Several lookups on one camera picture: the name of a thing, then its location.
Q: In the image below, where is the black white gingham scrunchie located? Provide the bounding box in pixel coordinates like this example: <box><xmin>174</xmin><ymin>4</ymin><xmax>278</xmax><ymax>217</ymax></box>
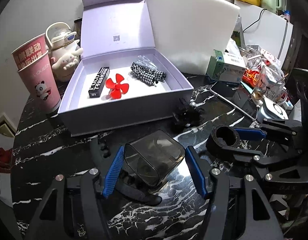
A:
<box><xmin>131</xmin><ymin>62</ymin><xmax>166</xmax><ymax>86</ymax></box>

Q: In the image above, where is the black smartphone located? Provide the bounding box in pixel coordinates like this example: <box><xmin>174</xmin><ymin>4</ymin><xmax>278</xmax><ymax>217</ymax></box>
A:
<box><xmin>210</xmin><ymin>81</ymin><xmax>257</xmax><ymax>121</ymax></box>

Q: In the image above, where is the white foam board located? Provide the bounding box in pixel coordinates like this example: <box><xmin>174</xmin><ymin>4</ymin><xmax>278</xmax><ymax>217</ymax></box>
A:
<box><xmin>146</xmin><ymin>0</ymin><xmax>240</xmax><ymax>75</ymax></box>

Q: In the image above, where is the smoky transparent square box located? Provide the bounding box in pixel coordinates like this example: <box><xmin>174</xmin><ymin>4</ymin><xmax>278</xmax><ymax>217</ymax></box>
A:
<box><xmin>124</xmin><ymin>130</ymin><xmax>185</xmax><ymax>187</ymax></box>

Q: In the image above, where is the clear plastic hair clip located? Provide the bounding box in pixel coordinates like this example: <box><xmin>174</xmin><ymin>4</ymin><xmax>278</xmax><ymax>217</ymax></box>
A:
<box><xmin>135</xmin><ymin>55</ymin><xmax>158</xmax><ymax>70</ymax></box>

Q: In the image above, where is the white Cinnamoroll water bottle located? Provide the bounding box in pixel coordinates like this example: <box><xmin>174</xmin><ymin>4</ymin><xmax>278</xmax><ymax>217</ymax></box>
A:
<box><xmin>45</xmin><ymin>22</ymin><xmax>83</xmax><ymax>82</ymax></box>

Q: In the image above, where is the clear glass mug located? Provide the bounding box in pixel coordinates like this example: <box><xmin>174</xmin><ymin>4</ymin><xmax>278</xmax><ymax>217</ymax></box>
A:
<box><xmin>251</xmin><ymin>66</ymin><xmax>286</xmax><ymax>107</ymax></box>

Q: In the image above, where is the red fringed cloth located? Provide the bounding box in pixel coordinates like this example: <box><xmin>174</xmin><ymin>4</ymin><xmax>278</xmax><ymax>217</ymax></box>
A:
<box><xmin>0</xmin><ymin>148</ymin><xmax>12</xmax><ymax>173</ymax></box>

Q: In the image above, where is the black tape roll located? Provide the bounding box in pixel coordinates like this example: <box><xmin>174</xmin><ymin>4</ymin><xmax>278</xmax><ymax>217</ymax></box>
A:
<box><xmin>206</xmin><ymin>125</ymin><xmax>240</xmax><ymax>157</ymax></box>

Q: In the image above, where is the black lip gloss box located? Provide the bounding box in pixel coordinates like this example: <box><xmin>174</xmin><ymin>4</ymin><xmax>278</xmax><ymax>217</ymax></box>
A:
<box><xmin>88</xmin><ymin>67</ymin><xmax>110</xmax><ymax>98</ymax></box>

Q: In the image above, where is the green kettle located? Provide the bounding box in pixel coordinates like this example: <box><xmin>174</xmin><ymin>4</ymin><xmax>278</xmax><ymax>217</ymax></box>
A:
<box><xmin>261</xmin><ymin>0</ymin><xmax>282</xmax><ymax>14</ymax></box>

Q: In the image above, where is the white refrigerator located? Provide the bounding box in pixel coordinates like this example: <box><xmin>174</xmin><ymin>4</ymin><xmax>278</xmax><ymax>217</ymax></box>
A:
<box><xmin>234</xmin><ymin>0</ymin><xmax>293</xmax><ymax>64</ymax></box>

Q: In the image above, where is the open lavender gift box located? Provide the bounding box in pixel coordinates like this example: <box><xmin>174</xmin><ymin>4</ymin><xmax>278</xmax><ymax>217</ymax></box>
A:
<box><xmin>58</xmin><ymin>0</ymin><xmax>193</xmax><ymax>136</ymax></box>

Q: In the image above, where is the lower pink panda cup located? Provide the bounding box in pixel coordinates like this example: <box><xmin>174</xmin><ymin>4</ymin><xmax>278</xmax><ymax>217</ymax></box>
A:
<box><xmin>18</xmin><ymin>52</ymin><xmax>61</xmax><ymax>114</ymax></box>

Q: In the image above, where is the white mini printer device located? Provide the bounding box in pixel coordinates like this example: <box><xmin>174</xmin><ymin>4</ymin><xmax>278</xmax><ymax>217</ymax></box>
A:
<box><xmin>256</xmin><ymin>97</ymin><xmax>288</xmax><ymax>123</ymax></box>

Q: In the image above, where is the red propeller fan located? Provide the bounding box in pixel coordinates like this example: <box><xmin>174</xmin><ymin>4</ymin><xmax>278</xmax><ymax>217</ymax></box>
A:
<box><xmin>105</xmin><ymin>74</ymin><xmax>129</xmax><ymax>99</ymax></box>

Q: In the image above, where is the black power cable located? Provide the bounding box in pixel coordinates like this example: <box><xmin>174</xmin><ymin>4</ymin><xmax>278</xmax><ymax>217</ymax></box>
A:
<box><xmin>242</xmin><ymin>8</ymin><xmax>268</xmax><ymax>34</ymax></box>

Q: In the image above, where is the upper pink paper cup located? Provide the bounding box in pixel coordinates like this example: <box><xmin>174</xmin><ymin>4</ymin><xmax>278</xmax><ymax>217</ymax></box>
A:
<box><xmin>11</xmin><ymin>33</ymin><xmax>48</xmax><ymax>70</ymax></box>

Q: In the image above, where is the green white medicine box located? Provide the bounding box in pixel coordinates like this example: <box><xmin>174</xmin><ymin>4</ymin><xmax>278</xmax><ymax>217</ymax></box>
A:
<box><xmin>206</xmin><ymin>49</ymin><xmax>246</xmax><ymax>84</ymax></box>

